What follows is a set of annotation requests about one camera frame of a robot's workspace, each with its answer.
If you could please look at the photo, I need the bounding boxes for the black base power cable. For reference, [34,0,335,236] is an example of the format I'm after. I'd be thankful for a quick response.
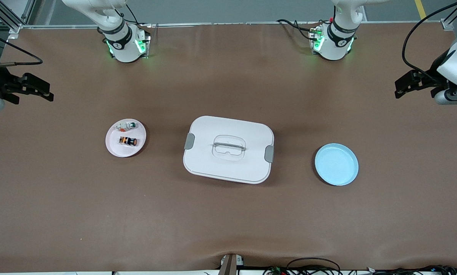
[276,18,321,41]

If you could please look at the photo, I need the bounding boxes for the aluminium frame strut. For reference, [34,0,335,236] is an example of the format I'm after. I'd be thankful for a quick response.
[441,0,457,31]
[0,0,37,34]

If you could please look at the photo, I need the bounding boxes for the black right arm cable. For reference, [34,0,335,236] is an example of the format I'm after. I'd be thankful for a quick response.
[0,30,44,69]

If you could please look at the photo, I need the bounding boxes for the white storage box lid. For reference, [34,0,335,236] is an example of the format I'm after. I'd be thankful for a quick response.
[183,116,275,184]

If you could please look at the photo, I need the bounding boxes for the silver table edge rail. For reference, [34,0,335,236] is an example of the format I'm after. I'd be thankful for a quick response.
[20,21,442,29]

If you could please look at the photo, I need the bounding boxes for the black looped cable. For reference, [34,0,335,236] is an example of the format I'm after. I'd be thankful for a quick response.
[286,257,342,275]

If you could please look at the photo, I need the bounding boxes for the blue round plate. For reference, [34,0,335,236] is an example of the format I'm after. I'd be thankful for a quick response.
[315,143,359,186]

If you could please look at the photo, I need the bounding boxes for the pink round plate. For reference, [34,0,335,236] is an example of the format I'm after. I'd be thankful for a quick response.
[105,118,147,158]

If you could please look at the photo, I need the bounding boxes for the tangled black cables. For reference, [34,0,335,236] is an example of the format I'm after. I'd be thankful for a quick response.
[263,265,457,275]

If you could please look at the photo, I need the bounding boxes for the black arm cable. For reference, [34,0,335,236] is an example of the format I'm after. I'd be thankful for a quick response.
[401,0,457,78]
[0,30,44,69]

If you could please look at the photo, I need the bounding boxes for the brown camera mount post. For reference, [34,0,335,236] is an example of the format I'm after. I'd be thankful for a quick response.
[219,253,244,275]

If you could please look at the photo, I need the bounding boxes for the green and white switch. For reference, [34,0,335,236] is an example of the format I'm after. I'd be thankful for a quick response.
[116,121,139,133]

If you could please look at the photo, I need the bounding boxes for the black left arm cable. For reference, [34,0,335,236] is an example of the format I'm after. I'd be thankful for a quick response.
[401,0,457,78]

